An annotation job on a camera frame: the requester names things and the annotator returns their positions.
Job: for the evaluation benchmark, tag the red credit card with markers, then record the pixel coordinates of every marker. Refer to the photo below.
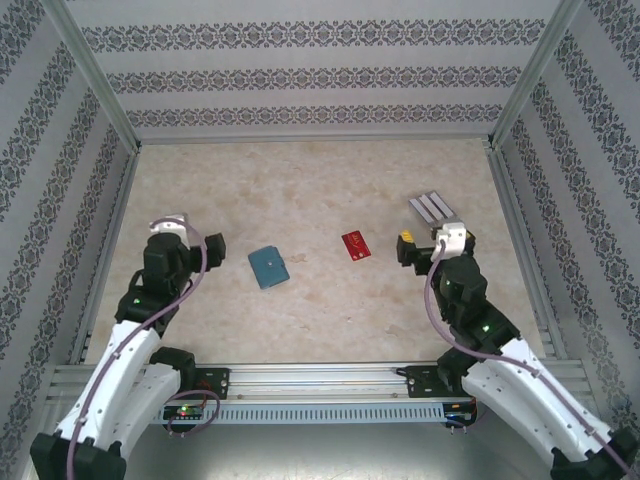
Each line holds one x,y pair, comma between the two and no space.
357,246

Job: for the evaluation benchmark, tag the teal card holder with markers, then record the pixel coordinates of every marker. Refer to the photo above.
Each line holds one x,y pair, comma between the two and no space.
270,267

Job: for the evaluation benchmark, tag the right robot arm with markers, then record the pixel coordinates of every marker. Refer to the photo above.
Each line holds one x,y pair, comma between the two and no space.
505,395

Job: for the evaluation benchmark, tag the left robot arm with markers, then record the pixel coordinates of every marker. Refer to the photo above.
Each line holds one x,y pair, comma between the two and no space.
122,385

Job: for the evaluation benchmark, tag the small circuit board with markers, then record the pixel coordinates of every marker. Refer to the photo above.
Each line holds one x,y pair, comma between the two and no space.
185,411
457,414

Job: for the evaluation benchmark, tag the grey metal panel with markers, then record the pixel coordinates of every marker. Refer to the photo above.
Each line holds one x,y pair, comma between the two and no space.
320,455

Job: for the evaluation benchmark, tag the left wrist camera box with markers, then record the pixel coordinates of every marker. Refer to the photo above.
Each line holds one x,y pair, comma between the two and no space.
167,226

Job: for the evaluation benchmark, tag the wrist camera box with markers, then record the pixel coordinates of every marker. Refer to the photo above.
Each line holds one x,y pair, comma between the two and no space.
450,237
167,226

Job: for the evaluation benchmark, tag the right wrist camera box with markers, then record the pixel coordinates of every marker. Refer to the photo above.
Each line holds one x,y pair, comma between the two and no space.
450,237

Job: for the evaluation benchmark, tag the aluminium side rail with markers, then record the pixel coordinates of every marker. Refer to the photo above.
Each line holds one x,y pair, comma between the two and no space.
510,200
121,200

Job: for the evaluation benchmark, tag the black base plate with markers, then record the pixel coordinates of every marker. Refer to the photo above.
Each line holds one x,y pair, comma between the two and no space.
420,382
215,382

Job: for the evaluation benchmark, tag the aluminium mounting rail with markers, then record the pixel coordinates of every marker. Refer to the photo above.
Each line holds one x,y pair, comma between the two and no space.
320,382

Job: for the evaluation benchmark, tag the aluminium frame post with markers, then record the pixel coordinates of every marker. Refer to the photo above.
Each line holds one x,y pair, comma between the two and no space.
91,65
538,65

